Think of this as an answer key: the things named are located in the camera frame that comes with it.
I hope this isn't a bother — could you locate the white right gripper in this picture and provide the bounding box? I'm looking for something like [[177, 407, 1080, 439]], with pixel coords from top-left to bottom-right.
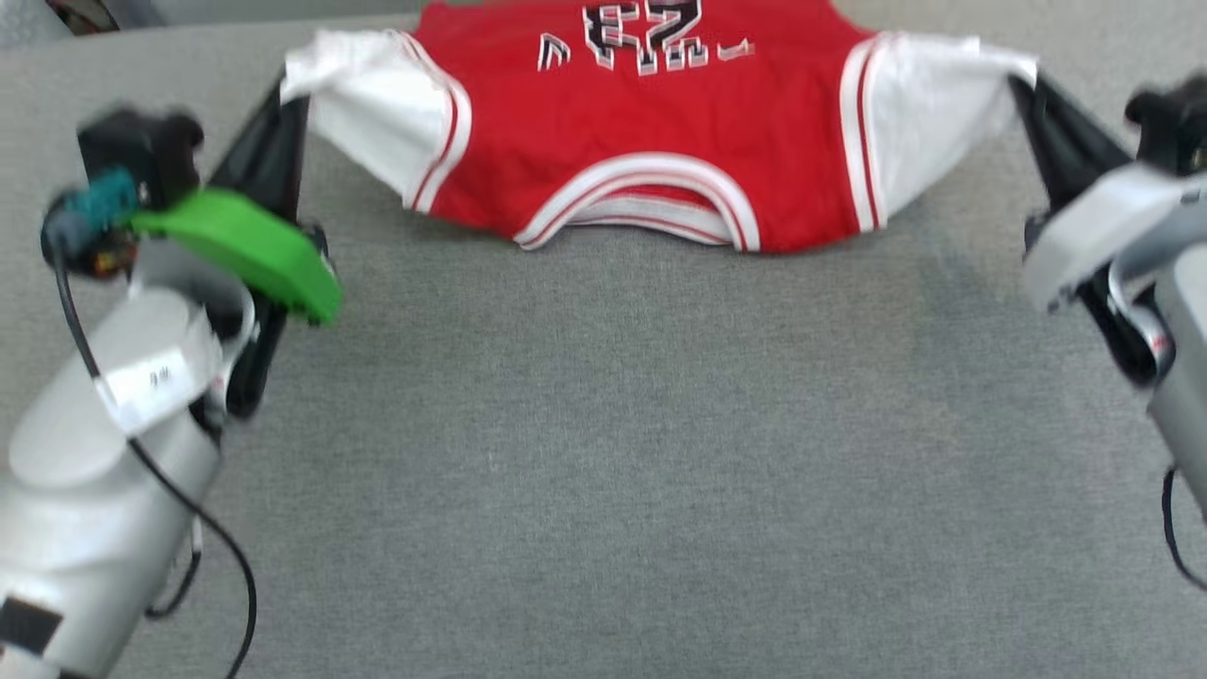
[[1007, 75, 1207, 388]]

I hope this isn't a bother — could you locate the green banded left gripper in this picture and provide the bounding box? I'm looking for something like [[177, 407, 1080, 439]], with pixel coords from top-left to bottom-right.
[[132, 80, 342, 421]]

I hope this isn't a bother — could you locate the red white basketball jersey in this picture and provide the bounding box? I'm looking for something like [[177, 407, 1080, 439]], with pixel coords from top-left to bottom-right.
[[281, 0, 1038, 256]]

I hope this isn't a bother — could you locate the grey fabric sofa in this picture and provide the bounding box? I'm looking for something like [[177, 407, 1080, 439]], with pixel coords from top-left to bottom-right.
[[0, 0, 1207, 679]]

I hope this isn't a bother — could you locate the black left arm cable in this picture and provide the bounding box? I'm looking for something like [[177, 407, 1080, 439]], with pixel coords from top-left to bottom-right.
[[52, 250, 260, 679]]

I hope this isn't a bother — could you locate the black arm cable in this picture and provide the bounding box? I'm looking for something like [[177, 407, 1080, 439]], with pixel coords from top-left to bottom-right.
[[1160, 467, 1207, 593], [52, 250, 260, 679]]

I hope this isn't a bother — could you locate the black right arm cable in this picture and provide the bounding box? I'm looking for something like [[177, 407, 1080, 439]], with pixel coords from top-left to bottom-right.
[[1160, 467, 1207, 593]]

